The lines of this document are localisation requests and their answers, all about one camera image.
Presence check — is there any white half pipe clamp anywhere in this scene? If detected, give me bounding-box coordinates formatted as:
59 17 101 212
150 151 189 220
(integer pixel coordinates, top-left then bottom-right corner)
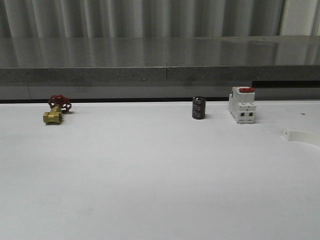
282 128 320 147

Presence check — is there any black cylindrical capacitor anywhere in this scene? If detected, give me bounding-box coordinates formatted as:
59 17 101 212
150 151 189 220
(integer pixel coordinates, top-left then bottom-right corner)
192 96 206 120

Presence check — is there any white red circuit breaker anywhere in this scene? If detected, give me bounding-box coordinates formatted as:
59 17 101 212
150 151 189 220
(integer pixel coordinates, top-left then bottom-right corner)
228 86 257 124

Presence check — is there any brass valve red handwheel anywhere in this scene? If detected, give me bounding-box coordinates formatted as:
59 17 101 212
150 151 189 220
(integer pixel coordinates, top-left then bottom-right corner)
43 94 72 125

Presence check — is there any grey stone counter ledge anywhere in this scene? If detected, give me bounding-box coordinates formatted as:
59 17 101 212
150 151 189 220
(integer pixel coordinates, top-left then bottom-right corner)
0 36 320 103

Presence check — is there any grey pleated curtain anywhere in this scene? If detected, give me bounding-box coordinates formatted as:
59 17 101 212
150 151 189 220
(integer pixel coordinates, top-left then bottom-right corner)
0 0 320 38

